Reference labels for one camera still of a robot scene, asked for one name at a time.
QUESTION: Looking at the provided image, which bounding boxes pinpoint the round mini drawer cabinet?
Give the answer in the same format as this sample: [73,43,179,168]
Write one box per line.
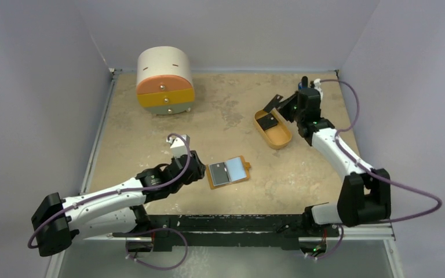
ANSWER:
[136,46,195,115]

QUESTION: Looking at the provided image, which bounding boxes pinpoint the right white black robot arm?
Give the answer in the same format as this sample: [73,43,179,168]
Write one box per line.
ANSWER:
[269,87,391,236]

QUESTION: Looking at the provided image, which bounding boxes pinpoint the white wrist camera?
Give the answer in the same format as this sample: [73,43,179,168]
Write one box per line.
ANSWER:
[310,78,323,100]
[166,134,190,158]

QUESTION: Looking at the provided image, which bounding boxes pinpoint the orange leather card holder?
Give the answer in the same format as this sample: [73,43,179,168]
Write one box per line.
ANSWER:
[206,156,251,189]

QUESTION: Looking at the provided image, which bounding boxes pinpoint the tan oval tray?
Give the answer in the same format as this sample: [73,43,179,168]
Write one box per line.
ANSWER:
[253,110,292,149]

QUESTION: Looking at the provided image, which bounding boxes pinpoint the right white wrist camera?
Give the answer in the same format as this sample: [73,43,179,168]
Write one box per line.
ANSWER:
[310,78,323,100]

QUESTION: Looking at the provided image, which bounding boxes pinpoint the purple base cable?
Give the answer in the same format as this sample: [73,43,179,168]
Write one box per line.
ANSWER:
[124,226,189,271]
[305,224,345,262]

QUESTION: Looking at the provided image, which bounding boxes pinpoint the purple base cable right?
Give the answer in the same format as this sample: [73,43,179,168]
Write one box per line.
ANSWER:
[305,224,345,262]

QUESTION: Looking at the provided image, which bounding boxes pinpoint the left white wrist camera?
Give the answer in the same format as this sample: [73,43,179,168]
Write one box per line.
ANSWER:
[166,134,190,158]

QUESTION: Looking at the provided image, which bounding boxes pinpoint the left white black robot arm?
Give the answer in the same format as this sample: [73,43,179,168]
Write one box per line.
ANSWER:
[28,151,206,257]

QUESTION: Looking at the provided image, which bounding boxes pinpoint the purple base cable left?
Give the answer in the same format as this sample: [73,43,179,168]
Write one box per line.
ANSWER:
[124,226,189,271]

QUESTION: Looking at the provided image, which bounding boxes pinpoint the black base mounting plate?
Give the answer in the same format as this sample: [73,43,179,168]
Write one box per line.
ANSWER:
[113,208,340,252]

